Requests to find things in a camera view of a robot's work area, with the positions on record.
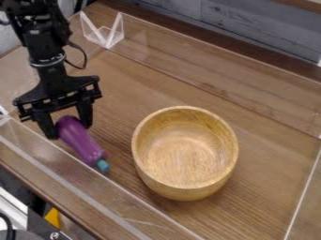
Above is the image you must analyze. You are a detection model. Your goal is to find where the yellow black device corner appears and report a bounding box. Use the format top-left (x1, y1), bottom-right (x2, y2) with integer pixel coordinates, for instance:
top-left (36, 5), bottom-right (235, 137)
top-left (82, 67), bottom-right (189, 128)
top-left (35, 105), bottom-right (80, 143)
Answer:
top-left (27, 208), bottom-right (72, 240)

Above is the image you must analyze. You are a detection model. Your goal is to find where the purple toy eggplant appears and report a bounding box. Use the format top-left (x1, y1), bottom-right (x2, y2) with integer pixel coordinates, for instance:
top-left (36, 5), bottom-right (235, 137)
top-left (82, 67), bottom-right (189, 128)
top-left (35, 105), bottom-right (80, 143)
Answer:
top-left (55, 115), bottom-right (111, 173)

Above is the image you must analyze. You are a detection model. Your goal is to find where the brown wooden bowl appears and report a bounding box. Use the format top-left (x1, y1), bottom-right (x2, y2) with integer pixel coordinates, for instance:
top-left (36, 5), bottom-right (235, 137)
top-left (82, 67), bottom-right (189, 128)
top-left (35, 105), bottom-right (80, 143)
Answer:
top-left (131, 106), bottom-right (239, 202)

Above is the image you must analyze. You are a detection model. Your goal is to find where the black cable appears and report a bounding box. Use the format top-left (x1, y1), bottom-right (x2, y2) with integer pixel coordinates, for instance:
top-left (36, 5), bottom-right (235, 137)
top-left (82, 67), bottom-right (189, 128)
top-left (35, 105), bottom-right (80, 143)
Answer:
top-left (64, 41), bottom-right (90, 70)

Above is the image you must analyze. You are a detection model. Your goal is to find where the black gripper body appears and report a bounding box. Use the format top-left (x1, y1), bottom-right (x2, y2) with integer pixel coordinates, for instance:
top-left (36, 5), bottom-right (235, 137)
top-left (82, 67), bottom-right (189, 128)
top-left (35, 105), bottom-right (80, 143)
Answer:
top-left (12, 65), bottom-right (102, 121)

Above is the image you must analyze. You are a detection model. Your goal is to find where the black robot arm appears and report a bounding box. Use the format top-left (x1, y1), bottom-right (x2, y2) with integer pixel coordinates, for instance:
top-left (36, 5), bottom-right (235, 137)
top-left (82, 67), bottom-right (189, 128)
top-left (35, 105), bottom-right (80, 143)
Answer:
top-left (0, 0), bottom-right (102, 140)

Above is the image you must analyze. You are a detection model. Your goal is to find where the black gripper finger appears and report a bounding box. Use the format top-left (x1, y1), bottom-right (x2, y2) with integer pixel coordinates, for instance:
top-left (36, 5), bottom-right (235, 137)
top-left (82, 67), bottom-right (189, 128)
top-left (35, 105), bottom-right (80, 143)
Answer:
top-left (32, 112), bottom-right (58, 140)
top-left (76, 98), bottom-right (92, 128)

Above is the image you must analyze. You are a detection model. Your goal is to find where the clear acrylic tray enclosure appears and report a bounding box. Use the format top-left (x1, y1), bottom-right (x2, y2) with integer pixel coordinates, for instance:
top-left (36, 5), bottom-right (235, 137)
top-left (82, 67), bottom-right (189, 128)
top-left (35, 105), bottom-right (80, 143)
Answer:
top-left (0, 17), bottom-right (321, 240)

